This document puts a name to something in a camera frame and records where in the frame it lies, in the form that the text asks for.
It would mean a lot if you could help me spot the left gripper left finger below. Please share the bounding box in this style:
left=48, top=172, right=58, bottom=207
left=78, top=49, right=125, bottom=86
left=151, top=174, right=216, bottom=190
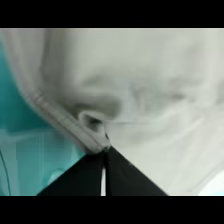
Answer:
left=37, top=148, right=108, bottom=197

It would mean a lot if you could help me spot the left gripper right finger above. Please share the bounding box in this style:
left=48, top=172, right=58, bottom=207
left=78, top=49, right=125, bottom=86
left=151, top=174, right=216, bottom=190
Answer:
left=105, top=145, right=168, bottom=197

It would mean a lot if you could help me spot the white T-shirt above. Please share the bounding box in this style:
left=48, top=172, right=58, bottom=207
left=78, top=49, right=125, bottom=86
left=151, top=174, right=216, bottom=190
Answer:
left=0, top=28, right=224, bottom=197

